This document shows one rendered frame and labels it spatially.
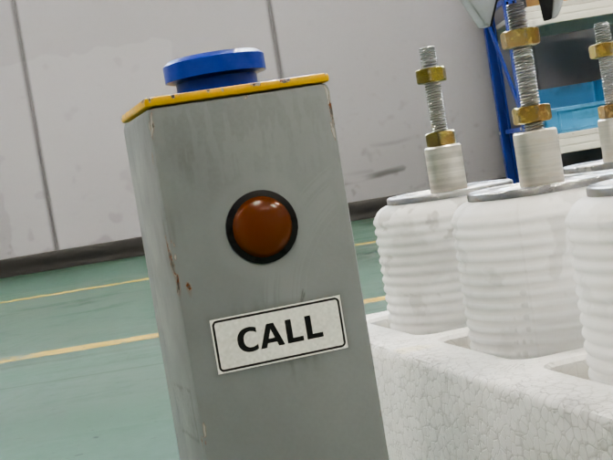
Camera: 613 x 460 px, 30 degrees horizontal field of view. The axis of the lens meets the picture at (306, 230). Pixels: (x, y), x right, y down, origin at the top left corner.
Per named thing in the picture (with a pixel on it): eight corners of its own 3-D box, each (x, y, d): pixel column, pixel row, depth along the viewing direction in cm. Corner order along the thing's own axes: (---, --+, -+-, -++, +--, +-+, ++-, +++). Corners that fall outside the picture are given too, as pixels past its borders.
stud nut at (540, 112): (555, 119, 56) (553, 101, 56) (522, 124, 56) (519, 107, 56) (543, 120, 58) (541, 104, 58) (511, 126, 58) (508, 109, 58)
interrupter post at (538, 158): (526, 196, 59) (517, 132, 59) (573, 190, 58) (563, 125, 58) (514, 201, 57) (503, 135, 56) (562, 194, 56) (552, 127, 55)
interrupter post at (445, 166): (460, 197, 70) (451, 143, 70) (477, 196, 68) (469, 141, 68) (424, 203, 69) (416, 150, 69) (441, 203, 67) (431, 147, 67)
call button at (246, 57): (282, 94, 44) (274, 41, 43) (180, 109, 43) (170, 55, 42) (257, 105, 47) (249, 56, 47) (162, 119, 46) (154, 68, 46)
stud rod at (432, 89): (450, 171, 69) (431, 47, 69) (457, 170, 68) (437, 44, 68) (435, 173, 69) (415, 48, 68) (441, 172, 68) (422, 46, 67)
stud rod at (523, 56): (550, 152, 57) (527, 0, 56) (531, 155, 56) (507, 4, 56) (545, 152, 58) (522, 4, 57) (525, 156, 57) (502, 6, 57)
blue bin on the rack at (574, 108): (520, 139, 526) (514, 94, 525) (602, 126, 526) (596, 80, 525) (544, 136, 476) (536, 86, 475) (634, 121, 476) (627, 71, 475)
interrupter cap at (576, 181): (493, 198, 62) (491, 185, 62) (634, 179, 59) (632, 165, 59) (449, 213, 55) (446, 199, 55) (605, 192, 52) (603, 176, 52)
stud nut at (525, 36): (544, 41, 56) (541, 24, 56) (510, 47, 56) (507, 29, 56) (532, 47, 58) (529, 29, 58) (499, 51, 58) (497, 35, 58)
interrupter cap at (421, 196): (478, 192, 73) (477, 181, 73) (537, 187, 66) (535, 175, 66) (369, 211, 71) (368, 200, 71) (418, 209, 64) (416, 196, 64)
